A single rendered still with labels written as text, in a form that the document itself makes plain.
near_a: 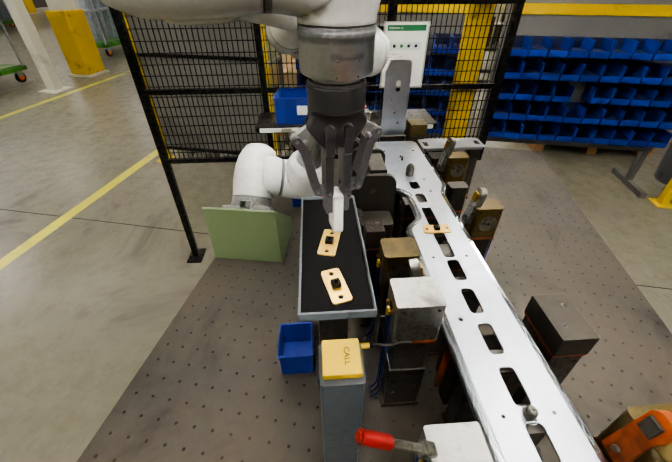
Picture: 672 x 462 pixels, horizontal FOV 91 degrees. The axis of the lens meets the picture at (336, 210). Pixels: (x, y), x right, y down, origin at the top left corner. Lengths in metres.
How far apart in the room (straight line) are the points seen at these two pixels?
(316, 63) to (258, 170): 0.95
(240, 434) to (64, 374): 1.43
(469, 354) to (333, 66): 0.63
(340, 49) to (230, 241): 1.07
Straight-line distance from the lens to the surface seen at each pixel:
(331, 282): 0.64
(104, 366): 2.23
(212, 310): 1.27
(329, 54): 0.39
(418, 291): 0.73
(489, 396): 0.77
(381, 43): 0.97
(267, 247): 1.32
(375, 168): 0.96
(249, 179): 1.31
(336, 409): 0.63
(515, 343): 0.86
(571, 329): 0.90
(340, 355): 0.56
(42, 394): 2.30
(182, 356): 1.19
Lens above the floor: 1.64
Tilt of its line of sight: 36 degrees down
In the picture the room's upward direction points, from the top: straight up
